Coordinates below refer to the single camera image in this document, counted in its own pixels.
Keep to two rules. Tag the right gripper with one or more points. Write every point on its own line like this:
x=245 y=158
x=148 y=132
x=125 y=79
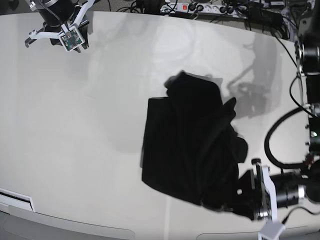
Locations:
x=59 y=16

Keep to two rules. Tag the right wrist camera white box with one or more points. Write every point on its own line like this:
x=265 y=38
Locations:
x=72 y=40

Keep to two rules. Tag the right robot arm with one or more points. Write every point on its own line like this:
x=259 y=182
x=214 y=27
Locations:
x=65 y=23

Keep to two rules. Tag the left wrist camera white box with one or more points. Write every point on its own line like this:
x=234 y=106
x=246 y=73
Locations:
x=271 y=230

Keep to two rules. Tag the white power strip red switch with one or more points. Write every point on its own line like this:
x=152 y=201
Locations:
x=204 y=9

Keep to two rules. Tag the black power brick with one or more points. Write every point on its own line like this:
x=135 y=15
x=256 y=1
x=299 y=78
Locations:
x=265 y=17

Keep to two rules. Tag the white panel at table edge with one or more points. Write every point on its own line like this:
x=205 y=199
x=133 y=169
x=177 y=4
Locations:
x=13 y=199

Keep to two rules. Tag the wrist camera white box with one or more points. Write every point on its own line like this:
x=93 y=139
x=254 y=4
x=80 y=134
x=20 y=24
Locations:
x=72 y=40
x=271 y=230

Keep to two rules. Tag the black t-shirt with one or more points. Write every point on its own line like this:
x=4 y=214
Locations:
x=190 y=149

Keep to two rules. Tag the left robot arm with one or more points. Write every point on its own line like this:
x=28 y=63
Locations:
x=299 y=181

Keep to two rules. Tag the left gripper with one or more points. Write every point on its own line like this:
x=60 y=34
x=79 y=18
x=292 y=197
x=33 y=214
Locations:
x=246 y=188

